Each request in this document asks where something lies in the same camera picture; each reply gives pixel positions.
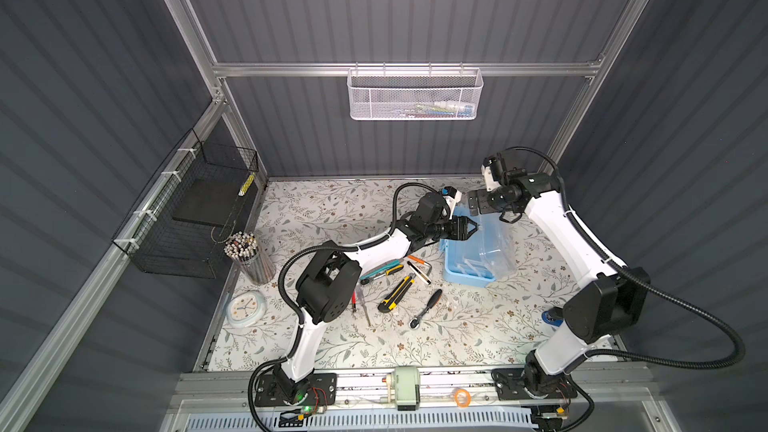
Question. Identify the orange pencil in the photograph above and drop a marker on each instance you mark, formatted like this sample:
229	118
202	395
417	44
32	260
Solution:
418	260

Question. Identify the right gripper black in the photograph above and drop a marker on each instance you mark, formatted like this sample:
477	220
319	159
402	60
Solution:
482	206

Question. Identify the white slotted cable duct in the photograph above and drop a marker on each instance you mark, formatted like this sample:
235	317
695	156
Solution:
433	419

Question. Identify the blue stapler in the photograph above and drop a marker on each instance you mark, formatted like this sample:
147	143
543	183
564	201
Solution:
553	316

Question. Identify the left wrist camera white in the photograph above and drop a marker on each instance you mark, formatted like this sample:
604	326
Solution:
451	195

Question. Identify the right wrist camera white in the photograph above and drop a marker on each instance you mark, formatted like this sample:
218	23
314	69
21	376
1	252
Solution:
492	170

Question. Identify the blue plastic tool box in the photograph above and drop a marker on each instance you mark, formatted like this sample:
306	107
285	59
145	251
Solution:
489	255

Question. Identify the cup of pencils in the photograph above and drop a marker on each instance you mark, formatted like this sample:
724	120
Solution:
249	257

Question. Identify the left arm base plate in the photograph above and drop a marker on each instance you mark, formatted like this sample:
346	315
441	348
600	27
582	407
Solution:
317	389

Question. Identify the silver hex key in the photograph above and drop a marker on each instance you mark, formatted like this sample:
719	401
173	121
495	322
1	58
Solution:
362	303

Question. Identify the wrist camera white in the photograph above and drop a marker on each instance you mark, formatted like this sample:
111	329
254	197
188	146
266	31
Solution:
451	195
492	170

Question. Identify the yellow black utility knife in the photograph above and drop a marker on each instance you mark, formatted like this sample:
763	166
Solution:
391	301

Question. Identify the black wire wall basket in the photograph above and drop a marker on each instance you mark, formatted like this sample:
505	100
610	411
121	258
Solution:
197	206

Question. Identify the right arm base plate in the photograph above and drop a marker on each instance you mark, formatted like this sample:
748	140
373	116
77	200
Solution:
516	383

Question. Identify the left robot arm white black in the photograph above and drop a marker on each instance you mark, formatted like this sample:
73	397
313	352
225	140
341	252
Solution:
318	282

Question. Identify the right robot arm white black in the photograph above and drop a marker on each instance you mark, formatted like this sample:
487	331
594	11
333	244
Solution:
610	296

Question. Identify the white wall clock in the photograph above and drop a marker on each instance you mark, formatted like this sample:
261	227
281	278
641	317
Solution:
245	309

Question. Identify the white mesh wall basket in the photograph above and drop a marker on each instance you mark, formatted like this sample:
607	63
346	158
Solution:
414	94

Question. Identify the teal utility knife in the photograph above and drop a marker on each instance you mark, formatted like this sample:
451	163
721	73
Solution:
383	270

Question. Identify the black marker pen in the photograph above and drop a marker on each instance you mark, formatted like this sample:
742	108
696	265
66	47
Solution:
421	275

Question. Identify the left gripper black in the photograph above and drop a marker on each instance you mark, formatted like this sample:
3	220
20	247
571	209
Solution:
458	225

